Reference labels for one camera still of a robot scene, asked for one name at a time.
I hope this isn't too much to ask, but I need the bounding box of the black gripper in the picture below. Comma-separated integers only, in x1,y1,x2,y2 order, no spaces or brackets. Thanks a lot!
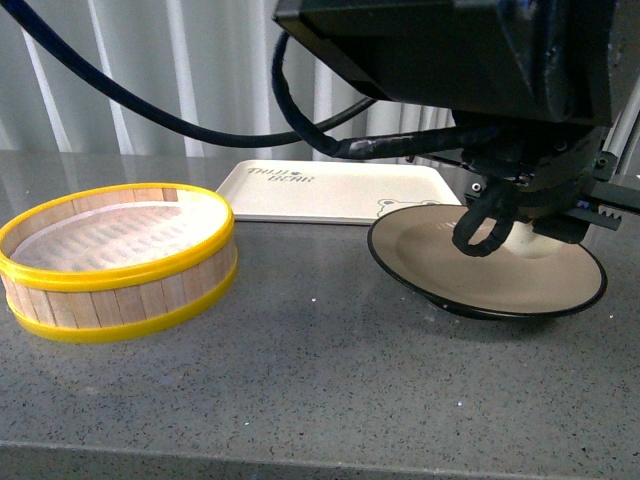
272,1,639,245

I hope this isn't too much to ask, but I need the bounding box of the grey pleated curtain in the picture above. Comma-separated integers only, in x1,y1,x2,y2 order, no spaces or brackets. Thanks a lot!
0,0,640,161

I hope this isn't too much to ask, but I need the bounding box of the white steamer liner cloth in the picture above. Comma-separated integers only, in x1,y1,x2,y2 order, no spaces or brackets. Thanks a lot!
10,201,228,272

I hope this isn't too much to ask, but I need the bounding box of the brown plate with black rim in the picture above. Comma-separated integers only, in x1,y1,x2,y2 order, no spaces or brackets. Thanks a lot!
368,205,607,319

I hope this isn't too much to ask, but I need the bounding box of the thin black cable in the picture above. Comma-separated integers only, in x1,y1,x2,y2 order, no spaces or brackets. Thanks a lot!
0,0,376,149

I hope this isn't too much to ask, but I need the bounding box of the yellow-rimmed bamboo steamer basket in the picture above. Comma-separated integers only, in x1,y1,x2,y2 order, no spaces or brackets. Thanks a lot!
1,183,238,343

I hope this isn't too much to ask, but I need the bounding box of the white bear-print tray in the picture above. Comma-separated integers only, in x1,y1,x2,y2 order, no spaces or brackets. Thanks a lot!
217,160,459,225

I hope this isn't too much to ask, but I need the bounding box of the black braided cable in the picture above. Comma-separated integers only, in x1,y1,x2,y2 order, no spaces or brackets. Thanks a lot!
271,29,516,259

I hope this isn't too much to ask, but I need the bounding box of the white steamed bun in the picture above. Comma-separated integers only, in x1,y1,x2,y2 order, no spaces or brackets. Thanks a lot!
504,222,564,259

